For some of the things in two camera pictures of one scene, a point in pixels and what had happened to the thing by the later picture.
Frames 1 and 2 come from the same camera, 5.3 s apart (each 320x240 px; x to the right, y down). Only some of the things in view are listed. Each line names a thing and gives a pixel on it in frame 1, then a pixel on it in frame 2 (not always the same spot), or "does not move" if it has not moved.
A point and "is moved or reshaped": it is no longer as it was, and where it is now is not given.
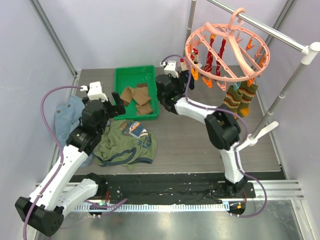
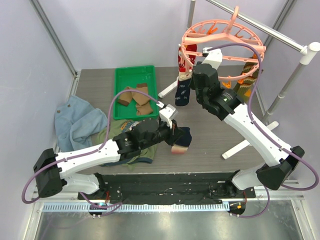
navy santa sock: x=194 y=56 -> x=182 y=144
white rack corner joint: x=311 y=51 does not move
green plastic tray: x=130 y=77 does not move
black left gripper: x=117 y=109 -> x=173 y=133
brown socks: x=140 y=94 does not move
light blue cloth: x=67 y=115 does not move
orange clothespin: x=250 y=45 -> x=241 y=81
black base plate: x=162 y=188 does not move
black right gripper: x=183 y=78 -> x=197 y=77
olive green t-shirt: x=125 y=142 does not move
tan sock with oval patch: x=126 y=96 does not move
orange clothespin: x=208 y=82 is moved or reshaped
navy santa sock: x=184 y=71 is moved or reshaped
